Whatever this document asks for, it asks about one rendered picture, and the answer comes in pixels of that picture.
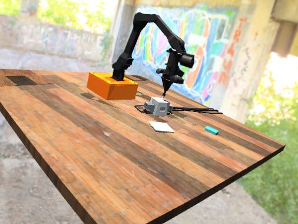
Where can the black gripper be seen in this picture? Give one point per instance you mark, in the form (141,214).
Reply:
(168,75)

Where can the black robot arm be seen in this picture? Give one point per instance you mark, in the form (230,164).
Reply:
(140,21)

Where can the small teal rectangular block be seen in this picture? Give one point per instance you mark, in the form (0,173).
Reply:
(211,130)

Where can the white flat square pad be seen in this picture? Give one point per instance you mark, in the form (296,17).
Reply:
(161,127)

